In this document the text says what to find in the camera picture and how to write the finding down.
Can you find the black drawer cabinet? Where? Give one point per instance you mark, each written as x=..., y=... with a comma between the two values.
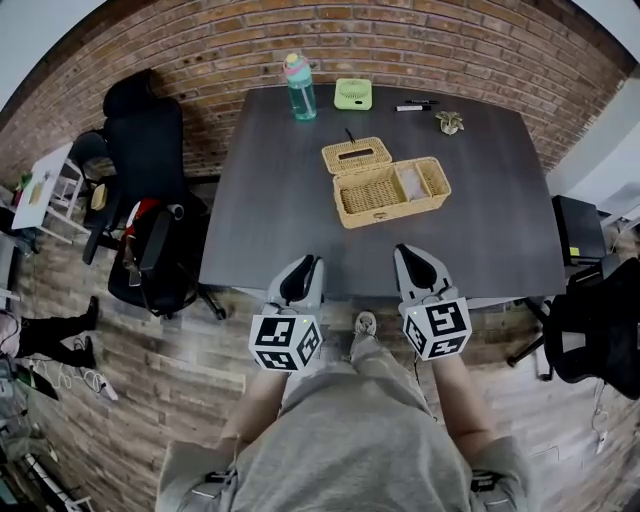
x=577, y=230

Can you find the teal water bottle pink lid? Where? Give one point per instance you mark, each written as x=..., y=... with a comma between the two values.
x=301, y=92

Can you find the black marker pen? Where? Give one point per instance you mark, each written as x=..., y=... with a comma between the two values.
x=422, y=102

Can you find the person's right trouser leg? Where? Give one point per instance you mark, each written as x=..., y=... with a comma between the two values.
x=375, y=360

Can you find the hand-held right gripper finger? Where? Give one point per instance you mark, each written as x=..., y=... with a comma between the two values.
x=425, y=275
x=404, y=285

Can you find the white metal rack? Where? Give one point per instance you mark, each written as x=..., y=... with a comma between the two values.
x=40, y=485

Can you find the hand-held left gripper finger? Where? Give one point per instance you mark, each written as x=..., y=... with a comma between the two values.
x=316, y=285
x=292, y=285

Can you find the person's beige shoe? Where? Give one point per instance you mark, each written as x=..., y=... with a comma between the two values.
x=365, y=325

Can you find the dark table white legs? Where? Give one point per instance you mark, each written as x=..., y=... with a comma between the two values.
x=280, y=225

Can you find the wicker basket box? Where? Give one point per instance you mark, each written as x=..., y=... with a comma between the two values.
x=370, y=197

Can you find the person's left forearm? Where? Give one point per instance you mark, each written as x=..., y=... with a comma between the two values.
x=257, y=405

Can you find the person's grey shirt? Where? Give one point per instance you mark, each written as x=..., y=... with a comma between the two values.
x=350, y=450

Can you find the small black chair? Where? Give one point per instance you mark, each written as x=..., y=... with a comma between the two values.
x=90, y=150

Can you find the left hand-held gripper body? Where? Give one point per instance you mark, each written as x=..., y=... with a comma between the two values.
x=277, y=337

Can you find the white power strip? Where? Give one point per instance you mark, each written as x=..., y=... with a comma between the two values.
x=601, y=441
x=106, y=389

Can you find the small yellow pouch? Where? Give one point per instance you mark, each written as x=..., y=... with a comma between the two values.
x=100, y=196

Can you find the small green plant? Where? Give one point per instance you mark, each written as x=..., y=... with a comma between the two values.
x=25, y=180

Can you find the pale plastic packet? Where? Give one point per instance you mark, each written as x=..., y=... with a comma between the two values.
x=412, y=182

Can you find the black mesh office chair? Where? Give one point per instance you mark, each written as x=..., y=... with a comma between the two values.
x=595, y=330

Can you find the tall black office chair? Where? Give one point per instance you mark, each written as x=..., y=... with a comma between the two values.
x=145, y=150

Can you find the red bag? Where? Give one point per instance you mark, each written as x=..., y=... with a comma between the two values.
x=142, y=215

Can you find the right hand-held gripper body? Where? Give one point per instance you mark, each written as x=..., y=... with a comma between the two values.
x=447, y=322

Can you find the green portable fan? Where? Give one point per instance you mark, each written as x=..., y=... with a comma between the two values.
x=353, y=94

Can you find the white marker pen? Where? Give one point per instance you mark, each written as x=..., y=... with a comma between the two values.
x=412, y=108

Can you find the small potted succulent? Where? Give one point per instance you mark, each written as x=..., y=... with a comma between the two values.
x=449, y=122

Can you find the white side table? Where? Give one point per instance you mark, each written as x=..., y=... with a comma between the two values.
x=45, y=190

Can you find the person's right forearm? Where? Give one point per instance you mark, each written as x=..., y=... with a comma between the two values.
x=460, y=400

